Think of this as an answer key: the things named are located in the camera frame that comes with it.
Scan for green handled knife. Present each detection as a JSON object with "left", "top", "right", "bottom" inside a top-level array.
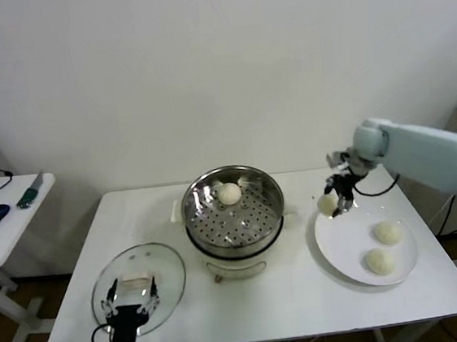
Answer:
[{"left": 13, "top": 169, "right": 48, "bottom": 211}]

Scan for round glass pot lid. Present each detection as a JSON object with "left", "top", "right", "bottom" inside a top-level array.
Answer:
[{"left": 85, "top": 239, "right": 193, "bottom": 342}]

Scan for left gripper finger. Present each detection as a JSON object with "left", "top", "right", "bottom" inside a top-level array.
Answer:
[
  {"left": 135, "top": 275, "right": 163, "bottom": 315},
  {"left": 98, "top": 277, "right": 123, "bottom": 318}
]

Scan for white electric cooking pot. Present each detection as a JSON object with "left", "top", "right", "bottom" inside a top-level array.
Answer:
[{"left": 169, "top": 187, "right": 306, "bottom": 288}]

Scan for round white plate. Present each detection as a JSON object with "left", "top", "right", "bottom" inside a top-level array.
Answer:
[{"left": 311, "top": 196, "right": 423, "bottom": 293}]

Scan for perforated steel steamer basket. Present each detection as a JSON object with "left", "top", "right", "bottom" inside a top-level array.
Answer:
[{"left": 178, "top": 159, "right": 291, "bottom": 264}]

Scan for white side table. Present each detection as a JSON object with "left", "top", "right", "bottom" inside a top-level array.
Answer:
[{"left": 0, "top": 171, "right": 74, "bottom": 342}]

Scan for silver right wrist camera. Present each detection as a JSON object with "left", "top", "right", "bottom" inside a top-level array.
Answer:
[{"left": 324, "top": 149, "right": 350, "bottom": 169}]

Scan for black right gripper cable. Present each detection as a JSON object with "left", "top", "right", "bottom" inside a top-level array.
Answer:
[{"left": 351, "top": 172, "right": 403, "bottom": 199}]

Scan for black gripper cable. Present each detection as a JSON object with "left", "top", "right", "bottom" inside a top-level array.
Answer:
[
  {"left": 351, "top": 172, "right": 403, "bottom": 199},
  {"left": 89, "top": 323, "right": 116, "bottom": 342}
]

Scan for white steamed baozi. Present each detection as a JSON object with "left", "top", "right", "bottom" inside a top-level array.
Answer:
[
  {"left": 316, "top": 194, "right": 340, "bottom": 218},
  {"left": 216, "top": 180, "right": 243, "bottom": 207},
  {"left": 372, "top": 219, "right": 407, "bottom": 248},
  {"left": 363, "top": 245, "right": 398, "bottom": 278}
]

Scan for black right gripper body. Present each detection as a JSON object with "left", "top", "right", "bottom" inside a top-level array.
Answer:
[{"left": 333, "top": 171, "right": 359, "bottom": 204}]

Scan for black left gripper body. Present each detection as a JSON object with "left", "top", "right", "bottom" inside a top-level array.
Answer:
[{"left": 103, "top": 304, "right": 151, "bottom": 342}]

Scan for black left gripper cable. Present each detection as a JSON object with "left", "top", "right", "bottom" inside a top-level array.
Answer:
[{"left": 89, "top": 323, "right": 116, "bottom": 342}]

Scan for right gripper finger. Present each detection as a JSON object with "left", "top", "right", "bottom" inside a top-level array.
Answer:
[
  {"left": 331, "top": 197, "right": 359, "bottom": 218},
  {"left": 321, "top": 175, "right": 338, "bottom": 197}
]

